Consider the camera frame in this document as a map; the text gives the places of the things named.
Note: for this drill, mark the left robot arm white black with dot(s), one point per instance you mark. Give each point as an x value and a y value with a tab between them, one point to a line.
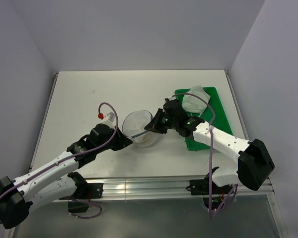
58	178

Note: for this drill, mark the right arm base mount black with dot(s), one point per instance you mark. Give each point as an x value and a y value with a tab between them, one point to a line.
201	187

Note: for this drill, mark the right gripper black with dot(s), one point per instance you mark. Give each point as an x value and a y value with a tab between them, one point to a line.
155	125

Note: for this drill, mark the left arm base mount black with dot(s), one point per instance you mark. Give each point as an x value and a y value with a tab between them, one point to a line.
81	200

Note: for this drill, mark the aluminium rail frame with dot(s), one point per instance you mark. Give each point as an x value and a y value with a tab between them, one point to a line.
113	188

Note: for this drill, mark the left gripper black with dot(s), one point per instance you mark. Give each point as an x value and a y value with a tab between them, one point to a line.
121	141

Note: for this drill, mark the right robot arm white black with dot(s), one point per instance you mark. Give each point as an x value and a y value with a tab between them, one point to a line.
252	161

